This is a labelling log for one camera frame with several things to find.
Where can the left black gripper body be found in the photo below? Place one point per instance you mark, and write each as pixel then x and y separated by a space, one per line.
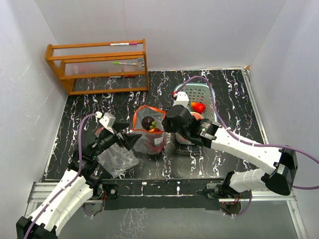
pixel 107 139

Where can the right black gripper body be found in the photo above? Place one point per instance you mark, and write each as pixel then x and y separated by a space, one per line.
pixel 170 127

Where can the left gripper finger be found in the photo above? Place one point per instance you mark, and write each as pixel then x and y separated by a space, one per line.
pixel 121 127
pixel 130 140

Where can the watermelon slice toy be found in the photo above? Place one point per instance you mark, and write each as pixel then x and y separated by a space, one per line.
pixel 196 115

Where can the dark purple mangosteen toy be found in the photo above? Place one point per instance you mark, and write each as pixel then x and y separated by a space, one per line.
pixel 149 123

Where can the red green dragon fruit toy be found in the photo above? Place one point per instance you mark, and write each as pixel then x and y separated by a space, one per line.
pixel 155 139

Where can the clear orange zip top bag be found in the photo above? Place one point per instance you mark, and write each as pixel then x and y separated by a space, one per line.
pixel 140 113

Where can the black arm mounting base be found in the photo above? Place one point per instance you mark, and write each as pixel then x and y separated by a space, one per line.
pixel 167 194

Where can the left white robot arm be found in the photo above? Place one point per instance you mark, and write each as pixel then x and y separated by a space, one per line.
pixel 76 186

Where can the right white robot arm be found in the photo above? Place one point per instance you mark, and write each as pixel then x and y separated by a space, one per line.
pixel 276 167

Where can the red orange pepper toy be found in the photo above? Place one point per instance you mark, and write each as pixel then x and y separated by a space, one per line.
pixel 197 107

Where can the light blue plastic basket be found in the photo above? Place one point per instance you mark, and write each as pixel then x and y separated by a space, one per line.
pixel 198 92

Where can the green yellow marker pen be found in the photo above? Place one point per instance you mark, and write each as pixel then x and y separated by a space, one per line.
pixel 124 63

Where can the orange wooden shelf rack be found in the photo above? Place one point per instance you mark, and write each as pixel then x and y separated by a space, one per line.
pixel 72 62

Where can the white pink marker pen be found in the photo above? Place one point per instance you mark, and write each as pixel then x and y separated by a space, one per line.
pixel 123 44

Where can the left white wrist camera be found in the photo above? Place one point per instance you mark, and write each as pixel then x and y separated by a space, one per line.
pixel 107 120

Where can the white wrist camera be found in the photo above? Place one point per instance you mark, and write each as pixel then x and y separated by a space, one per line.
pixel 181 98
pixel 107 120

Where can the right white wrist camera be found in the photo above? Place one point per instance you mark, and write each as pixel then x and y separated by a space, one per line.
pixel 181 98

